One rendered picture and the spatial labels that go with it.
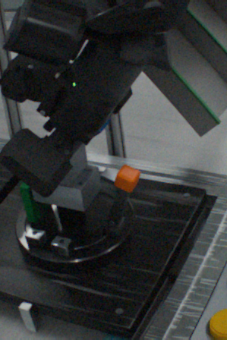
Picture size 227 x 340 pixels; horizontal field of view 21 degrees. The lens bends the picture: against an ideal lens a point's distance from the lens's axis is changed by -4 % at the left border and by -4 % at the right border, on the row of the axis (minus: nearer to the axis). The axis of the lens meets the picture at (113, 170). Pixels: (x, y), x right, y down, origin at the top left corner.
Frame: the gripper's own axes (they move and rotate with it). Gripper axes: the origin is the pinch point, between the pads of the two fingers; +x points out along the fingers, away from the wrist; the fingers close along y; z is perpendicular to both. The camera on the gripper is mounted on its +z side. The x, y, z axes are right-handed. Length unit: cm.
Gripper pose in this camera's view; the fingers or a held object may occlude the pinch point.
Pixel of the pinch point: (51, 150)
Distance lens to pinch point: 66.7
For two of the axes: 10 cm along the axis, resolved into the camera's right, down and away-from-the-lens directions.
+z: -8.0, -6.1, -0.2
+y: -4.1, 5.7, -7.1
